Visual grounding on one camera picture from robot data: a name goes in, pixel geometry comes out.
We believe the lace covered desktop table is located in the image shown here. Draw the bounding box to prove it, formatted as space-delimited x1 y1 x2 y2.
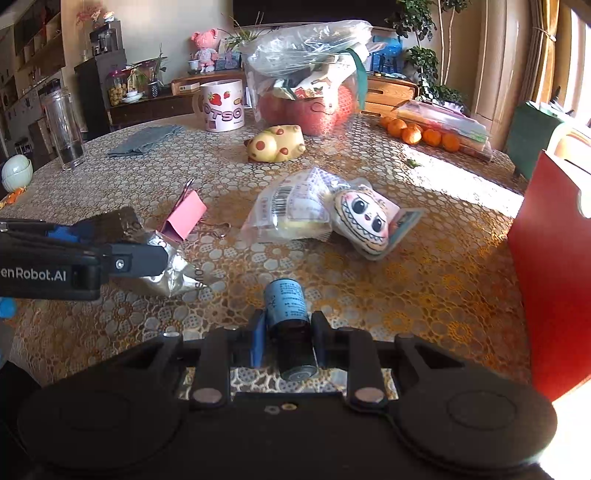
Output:
0 110 533 403

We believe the clear bag with barcode label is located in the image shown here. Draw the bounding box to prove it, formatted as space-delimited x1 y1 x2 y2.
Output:
241 167 335 244

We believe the yellow curtain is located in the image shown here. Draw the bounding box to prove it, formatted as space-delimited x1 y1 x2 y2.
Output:
525 0 563 104

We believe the black television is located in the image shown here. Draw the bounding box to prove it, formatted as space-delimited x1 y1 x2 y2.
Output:
232 0 399 29

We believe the clear glass bottle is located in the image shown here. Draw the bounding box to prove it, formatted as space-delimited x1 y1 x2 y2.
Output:
41 88 86 172

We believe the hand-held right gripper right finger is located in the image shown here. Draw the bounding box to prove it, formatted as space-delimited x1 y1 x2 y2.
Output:
311 312 462 412

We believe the grey cloth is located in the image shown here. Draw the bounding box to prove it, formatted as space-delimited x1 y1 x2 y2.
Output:
107 124 184 158

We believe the pink plush doll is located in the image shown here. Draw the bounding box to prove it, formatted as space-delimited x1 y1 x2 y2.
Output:
191 28 222 73

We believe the pale green bowl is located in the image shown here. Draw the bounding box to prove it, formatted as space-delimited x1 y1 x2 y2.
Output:
1 154 34 193

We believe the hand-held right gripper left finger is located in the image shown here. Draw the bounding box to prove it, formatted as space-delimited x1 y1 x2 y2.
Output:
121 310 267 411

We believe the crumpled clear plastic bag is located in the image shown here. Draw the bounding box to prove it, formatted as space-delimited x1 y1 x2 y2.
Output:
240 20 374 77

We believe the cartoon face plush pouch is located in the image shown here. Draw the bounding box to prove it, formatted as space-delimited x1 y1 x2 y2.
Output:
333 182 426 262

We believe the black tall cabinet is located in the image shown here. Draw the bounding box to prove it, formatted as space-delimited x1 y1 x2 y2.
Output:
74 48 128 134

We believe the pile of tangerines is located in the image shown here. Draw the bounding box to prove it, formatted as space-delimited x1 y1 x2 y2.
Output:
379 116 462 153

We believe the tall potted tree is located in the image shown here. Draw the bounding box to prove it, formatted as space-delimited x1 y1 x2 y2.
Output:
385 0 472 104

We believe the clear plastic bucket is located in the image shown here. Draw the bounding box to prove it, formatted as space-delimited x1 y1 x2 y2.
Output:
242 51 370 137

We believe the stack of clear plastic boxes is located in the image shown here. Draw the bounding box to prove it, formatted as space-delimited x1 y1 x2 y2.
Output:
396 99 494 162

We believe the dark low cabinet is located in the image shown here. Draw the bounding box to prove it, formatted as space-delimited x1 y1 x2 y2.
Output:
107 92 197 126

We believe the wooden wall shelf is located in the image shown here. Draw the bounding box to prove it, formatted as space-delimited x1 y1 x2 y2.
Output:
0 0 66 155

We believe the small blue-labelled can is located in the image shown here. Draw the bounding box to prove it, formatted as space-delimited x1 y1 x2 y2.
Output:
264 278 319 382

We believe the silver foil packet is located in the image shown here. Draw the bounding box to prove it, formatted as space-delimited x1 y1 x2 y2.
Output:
76 206 208 297

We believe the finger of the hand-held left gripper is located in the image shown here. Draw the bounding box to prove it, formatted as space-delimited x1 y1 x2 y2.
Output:
0 219 100 244
99 243 170 280

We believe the glass jar with pink lid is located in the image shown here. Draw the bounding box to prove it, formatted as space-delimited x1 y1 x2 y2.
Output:
106 68 127 107

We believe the wooden drawer cabinet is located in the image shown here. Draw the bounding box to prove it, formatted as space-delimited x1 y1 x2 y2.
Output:
171 69 420 118

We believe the white strawberry print mug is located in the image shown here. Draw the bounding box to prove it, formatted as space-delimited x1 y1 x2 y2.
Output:
192 79 246 134

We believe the red paper box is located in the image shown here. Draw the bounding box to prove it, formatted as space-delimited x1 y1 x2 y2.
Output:
507 148 591 403

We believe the spider plant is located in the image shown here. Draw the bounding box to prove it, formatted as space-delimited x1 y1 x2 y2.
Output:
217 13 266 54

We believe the green and orange storage box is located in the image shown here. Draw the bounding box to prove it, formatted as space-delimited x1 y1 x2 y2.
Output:
505 100 568 182

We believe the blue picture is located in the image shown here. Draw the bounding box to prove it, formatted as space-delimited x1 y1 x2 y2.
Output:
370 36 403 75

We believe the yellow spotted toy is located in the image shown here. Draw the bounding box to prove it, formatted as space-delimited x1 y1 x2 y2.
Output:
244 124 306 164

